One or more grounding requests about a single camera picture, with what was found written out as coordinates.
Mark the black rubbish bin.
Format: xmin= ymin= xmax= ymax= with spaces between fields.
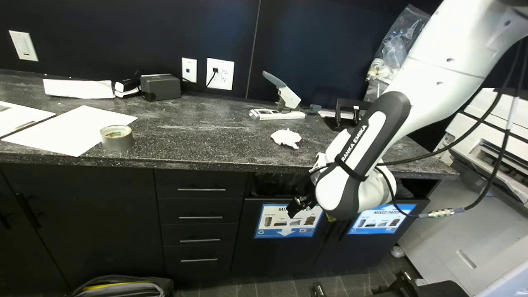
xmin=318 ymin=177 xmax=431 ymax=271
xmin=241 ymin=172 xmax=332 ymax=278

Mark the crumpled white tissue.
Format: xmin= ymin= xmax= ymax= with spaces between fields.
xmin=270 ymin=128 xmax=302 ymax=149

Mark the large white grey stapler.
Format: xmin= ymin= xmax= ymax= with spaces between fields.
xmin=249 ymin=71 xmax=307 ymax=121

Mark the drawer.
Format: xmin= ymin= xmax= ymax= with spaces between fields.
xmin=154 ymin=169 xmax=248 ymax=200
xmin=157 ymin=198 xmax=245 ymax=226
xmin=163 ymin=245 xmax=240 ymax=282
xmin=160 ymin=223 xmax=243 ymax=248

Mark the black hole punch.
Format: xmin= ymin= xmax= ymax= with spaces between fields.
xmin=323 ymin=98 xmax=372 ymax=132

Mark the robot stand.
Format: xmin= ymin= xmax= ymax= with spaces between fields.
xmin=370 ymin=269 xmax=471 ymax=297

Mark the black electric pencil sharpener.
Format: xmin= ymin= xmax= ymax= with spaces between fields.
xmin=140 ymin=74 xmax=182 ymax=102

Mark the clear plastic bag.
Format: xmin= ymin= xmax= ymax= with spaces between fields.
xmin=365 ymin=4 xmax=432 ymax=98

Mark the black cabinet door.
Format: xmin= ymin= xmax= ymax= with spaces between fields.
xmin=1 ymin=164 xmax=166 ymax=290
xmin=0 ymin=172 xmax=71 ymax=297

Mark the white office printer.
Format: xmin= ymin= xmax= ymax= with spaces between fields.
xmin=434 ymin=87 xmax=528 ymax=207

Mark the white paper sheet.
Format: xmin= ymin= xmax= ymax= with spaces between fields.
xmin=1 ymin=105 xmax=138 ymax=157

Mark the folded white paper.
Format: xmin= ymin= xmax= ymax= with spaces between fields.
xmin=42 ymin=78 xmax=116 ymax=99

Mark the clipboard with white paper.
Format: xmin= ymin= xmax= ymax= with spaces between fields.
xmin=0 ymin=101 xmax=56 ymax=139

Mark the white wall power socket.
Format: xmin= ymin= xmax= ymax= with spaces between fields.
xmin=206 ymin=58 xmax=235 ymax=91

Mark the small white wall plate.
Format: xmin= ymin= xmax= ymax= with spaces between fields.
xmin=182 ymin=57 xmax=198 ymax=83

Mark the grey duct tape roll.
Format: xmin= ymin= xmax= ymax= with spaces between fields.
xmin=100 ymin=125 xmax=134 ymax=151

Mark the black door handle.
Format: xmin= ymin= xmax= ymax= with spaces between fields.
xmin=15 ymin=191 xmax=42 ymax=230

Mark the white wall switch plate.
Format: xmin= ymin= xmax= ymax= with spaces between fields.
xmin=9 ymin=30 xmax=39 ymax=62

